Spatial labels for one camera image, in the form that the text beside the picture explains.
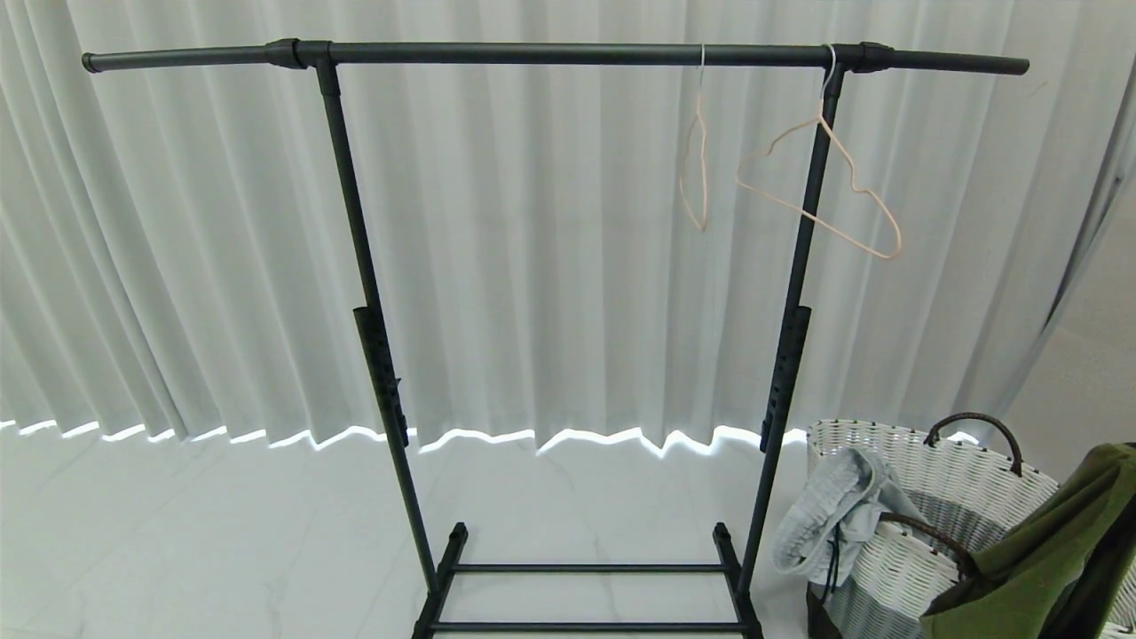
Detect pink clothes hanger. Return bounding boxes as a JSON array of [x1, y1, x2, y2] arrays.
[[736, 44, 903, 261], [679, 44, 711, 233]]

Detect green printed shirt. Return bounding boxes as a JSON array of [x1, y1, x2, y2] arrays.
[[919, 442, 1136, 639]]

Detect black clothes rack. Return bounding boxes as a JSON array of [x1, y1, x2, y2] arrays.
[[82, 38, 1030, 639]]

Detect white laundry basket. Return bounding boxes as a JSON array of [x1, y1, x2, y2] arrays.
[[806, 412, 1136, 639]]

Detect white curtain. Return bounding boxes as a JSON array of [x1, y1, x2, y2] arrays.
[[0, 0, 1136, 458]]

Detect pale grey shorts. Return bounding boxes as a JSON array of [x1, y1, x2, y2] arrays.
[[772, 446, 928, 604]]

